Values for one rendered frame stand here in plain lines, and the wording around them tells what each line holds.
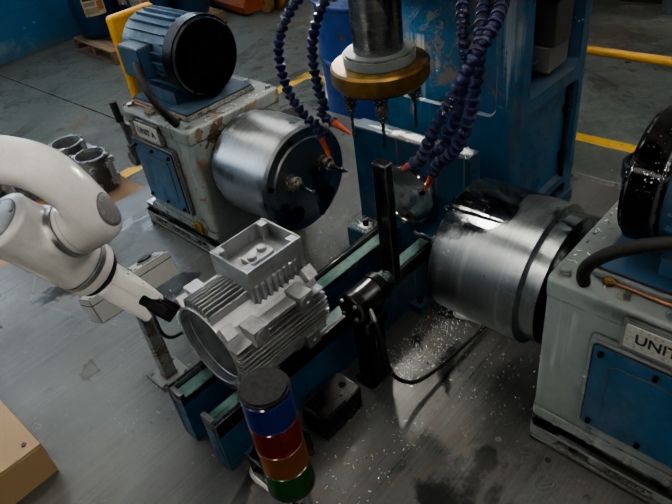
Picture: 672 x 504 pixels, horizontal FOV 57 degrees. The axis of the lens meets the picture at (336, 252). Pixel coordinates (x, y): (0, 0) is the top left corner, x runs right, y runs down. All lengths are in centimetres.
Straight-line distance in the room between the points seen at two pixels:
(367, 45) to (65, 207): 57
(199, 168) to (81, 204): 69
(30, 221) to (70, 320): 78
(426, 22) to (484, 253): 52
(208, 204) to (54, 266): 71
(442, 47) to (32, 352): 112
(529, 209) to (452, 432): 42
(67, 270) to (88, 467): 50
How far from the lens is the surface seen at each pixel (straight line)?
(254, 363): 102
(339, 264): 133
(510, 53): 122
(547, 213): 103
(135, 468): 125
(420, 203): 133
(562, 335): 97
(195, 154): 147
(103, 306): 117
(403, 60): 111
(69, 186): 82
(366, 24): 110
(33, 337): 162
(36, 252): 87
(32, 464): 128
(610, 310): 90
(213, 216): 155
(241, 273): 100
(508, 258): 99
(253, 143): 136
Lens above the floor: 175
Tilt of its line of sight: 37 degrees down
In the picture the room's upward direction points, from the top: 9 degrees counter-clockwise
